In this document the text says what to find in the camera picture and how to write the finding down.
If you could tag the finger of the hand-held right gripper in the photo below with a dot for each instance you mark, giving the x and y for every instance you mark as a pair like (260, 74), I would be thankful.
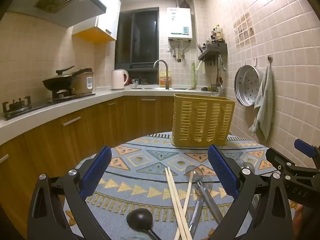
(277, 158)
(303, 147)

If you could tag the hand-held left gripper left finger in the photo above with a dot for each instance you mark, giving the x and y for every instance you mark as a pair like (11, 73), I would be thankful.
(97, 172)

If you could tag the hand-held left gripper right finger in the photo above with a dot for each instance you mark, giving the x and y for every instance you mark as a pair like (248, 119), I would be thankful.
(222, 172)

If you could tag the stainless steel spoon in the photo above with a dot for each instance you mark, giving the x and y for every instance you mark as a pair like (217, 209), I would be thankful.
(193, 172)
(247, 166)
(196, 215)

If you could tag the light wooden chopstick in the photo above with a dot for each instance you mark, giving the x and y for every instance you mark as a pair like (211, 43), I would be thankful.
(173, 202)
(187, 197)
(178, 200)

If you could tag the yellow plastic utensil basket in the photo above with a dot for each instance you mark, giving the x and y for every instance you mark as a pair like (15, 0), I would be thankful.
(200, 120)

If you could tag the black ladle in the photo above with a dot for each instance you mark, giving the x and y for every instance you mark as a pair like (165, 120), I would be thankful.
(138, 218)

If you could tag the person's right hand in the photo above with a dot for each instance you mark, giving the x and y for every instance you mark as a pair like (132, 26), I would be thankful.
(298, 217)

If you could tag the blue patterned tablecloth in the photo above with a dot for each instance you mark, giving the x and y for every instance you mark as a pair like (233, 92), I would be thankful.
(140, 180)

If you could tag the wooden kitchen base cabinets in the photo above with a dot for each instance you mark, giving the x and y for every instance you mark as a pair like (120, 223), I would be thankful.
(75, 135)

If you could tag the grey green hanging towel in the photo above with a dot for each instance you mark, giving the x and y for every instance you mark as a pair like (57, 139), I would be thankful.
(263, 105)

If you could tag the white kitchen countertop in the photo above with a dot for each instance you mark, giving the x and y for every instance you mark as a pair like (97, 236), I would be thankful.
(75, 102)

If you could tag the round metal steamer tray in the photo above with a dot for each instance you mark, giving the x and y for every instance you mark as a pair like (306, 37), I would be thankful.
(247, 85)

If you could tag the beige rice cooker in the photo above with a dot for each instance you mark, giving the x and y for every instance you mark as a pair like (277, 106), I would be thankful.
(85, 81)

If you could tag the white electric kettle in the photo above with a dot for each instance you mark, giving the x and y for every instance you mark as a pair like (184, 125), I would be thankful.
(118, 80)

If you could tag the patterned ceramic cup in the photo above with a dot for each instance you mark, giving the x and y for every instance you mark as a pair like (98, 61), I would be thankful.
(135, 81)

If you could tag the black wok with lid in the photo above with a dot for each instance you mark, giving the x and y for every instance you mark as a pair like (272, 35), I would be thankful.
(57, 82)

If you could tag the steel kitchen sink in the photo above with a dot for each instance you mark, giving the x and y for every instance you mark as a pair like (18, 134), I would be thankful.
(155, 88)

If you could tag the black gas stove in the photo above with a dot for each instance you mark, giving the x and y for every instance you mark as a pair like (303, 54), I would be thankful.
(17, 107)

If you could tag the white hanging rag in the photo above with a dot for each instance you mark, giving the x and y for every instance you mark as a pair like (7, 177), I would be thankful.
(200, 66)

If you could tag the hanging metal tongs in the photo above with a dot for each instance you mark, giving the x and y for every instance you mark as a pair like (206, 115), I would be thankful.
(221, 63)

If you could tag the yellow detergent bottle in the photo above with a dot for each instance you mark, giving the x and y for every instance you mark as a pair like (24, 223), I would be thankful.
(165, 78)

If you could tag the metal kitchen faucet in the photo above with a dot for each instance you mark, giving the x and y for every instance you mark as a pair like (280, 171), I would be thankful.
(167, 75)

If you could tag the water heater pipes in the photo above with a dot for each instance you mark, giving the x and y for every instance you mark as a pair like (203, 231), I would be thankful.
(178, 48)

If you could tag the row of seasoning bottles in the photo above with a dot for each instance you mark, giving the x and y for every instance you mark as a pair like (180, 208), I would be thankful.
(217, 35)

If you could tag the dark window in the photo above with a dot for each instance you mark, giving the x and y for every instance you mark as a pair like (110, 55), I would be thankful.
(137, 37)

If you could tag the white water heater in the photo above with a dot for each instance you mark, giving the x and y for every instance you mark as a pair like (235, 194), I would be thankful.
(178, 22)

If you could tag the grey range hood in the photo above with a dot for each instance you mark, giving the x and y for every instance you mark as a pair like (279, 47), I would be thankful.
(50, 10)

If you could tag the metal exhaust pipe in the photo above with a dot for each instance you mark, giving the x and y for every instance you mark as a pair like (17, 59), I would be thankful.
(177, 1)

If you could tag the metal wall hook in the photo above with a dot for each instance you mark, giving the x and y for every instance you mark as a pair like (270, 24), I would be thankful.
(269, 59)

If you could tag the black wall spice rack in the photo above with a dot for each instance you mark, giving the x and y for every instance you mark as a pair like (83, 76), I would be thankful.
(215, 50)

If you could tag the decorated wall tiles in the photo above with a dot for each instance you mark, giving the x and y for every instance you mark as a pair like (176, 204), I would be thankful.
(243, 30)

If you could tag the white wall cabinet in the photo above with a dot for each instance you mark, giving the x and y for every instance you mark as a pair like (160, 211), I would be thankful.
(107, 10)

